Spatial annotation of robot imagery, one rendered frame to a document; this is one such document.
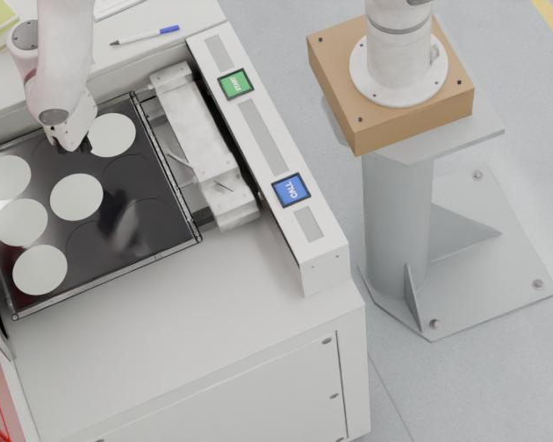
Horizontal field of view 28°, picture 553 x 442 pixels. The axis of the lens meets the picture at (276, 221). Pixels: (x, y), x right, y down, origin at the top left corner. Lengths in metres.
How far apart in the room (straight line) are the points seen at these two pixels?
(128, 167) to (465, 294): 1.13
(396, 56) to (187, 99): 0.44
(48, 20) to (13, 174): 0.53
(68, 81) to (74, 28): 0.08
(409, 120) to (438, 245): 0.80
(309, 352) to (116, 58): 0.68
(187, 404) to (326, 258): 0.39
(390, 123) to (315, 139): 1.07
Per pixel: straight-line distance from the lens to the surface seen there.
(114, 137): 2.16
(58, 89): 1.73
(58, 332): 2.08
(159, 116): 2.23
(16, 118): 2.21
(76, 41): 1.72
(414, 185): 2.41
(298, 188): 1.96
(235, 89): 2.10
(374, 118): 2.10
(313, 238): 1.92
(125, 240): 2.04
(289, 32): 3.40
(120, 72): 2.20
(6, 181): 2.17
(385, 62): 2.06
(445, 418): 2.80
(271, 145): 2.03
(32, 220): 2.11
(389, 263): 2.73
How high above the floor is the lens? 2.65
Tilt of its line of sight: 61 degrees down
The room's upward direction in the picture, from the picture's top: 11 degrees counter-clockwise
